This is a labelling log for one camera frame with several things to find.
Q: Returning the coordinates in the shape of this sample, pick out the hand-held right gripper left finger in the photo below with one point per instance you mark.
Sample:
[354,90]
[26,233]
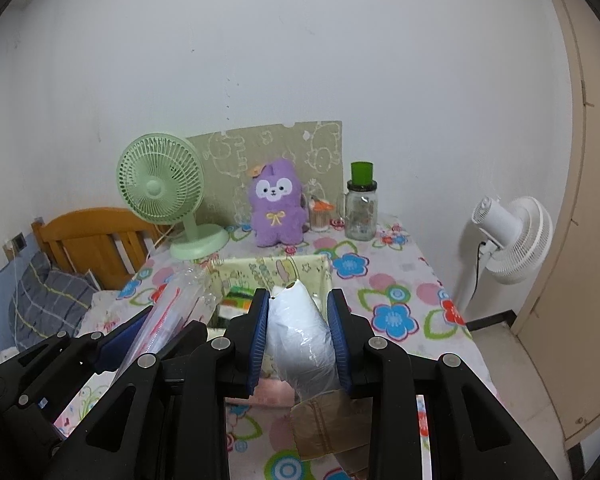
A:
[259,340]

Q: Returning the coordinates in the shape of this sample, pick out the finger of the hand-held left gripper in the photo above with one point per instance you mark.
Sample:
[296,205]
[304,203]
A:
[187,334]
[125,335]

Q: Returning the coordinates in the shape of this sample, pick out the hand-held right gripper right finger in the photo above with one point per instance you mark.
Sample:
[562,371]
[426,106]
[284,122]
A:
[339,340]

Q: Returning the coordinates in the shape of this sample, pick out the clear pink zip bag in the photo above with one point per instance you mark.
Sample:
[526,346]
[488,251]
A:
[167,310]

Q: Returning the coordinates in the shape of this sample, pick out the white roll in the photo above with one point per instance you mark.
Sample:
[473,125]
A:
[300,340]

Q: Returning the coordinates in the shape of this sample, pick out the green and orange tissue pack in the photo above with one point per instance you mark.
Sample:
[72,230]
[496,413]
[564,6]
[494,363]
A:
[237,297]

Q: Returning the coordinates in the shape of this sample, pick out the pale yellow printed storage box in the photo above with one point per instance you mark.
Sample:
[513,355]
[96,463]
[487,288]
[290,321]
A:
[260,272]

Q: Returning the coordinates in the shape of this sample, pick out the grey plaid pillow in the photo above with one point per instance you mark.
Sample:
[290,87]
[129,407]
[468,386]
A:
[55,295]

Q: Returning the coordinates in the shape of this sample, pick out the purple plush toy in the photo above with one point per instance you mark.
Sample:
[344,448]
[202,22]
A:
[277,230]

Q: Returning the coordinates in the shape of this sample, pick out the small jar with orange lid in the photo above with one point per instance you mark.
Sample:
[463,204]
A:
[320,220]

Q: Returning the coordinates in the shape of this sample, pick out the glass jar with green lid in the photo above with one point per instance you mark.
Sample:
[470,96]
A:
[361,215]

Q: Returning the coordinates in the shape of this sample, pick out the green desk fan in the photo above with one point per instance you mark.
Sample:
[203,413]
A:
[155,187]

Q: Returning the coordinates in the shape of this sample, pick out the green printed board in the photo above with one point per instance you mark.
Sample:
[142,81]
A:
[240,150]

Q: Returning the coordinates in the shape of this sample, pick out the white standing fan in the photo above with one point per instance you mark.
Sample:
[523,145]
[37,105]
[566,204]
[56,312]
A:
[522,240]

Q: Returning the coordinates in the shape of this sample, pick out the beige door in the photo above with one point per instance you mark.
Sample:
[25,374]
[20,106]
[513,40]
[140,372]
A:
[590,210]

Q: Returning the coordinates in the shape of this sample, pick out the wall socket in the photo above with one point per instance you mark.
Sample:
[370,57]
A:
[18,242]

